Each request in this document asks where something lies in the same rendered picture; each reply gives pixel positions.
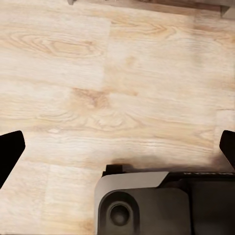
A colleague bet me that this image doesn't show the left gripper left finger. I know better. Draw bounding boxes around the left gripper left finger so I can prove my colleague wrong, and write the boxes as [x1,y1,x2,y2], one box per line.
[0,130,25,189]

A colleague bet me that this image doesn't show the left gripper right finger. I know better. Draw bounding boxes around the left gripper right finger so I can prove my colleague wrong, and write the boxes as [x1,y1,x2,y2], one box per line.
[219,130,235,170]

